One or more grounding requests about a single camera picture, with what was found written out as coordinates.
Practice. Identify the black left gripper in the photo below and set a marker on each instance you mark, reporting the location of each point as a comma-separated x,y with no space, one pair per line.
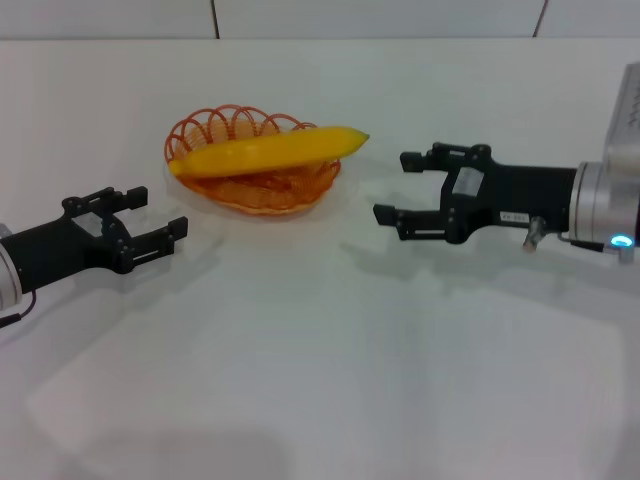
65,245

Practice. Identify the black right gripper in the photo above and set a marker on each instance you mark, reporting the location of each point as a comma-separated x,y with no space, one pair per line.
525,195

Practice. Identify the orange woven plastic basket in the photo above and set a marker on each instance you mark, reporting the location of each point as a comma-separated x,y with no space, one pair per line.
265,192

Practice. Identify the yellow banana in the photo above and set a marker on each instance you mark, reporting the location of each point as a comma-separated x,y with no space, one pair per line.
265,152

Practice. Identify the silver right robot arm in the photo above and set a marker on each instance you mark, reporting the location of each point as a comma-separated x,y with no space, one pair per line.
605,200

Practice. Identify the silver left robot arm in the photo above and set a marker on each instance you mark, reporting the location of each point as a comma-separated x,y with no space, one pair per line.
7,275

